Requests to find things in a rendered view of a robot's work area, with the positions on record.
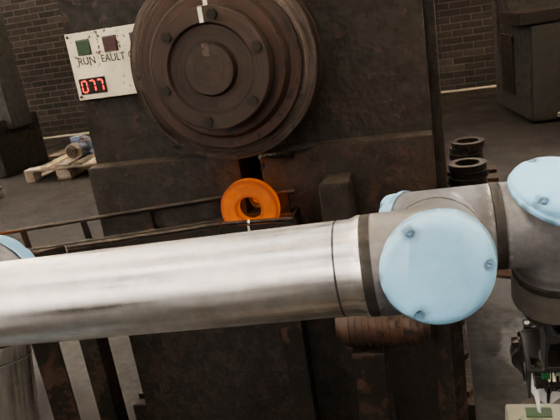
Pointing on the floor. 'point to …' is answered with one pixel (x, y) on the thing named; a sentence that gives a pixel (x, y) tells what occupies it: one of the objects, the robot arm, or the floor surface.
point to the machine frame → (410, 94)
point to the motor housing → (377, 357)
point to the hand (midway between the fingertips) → (547, 391)
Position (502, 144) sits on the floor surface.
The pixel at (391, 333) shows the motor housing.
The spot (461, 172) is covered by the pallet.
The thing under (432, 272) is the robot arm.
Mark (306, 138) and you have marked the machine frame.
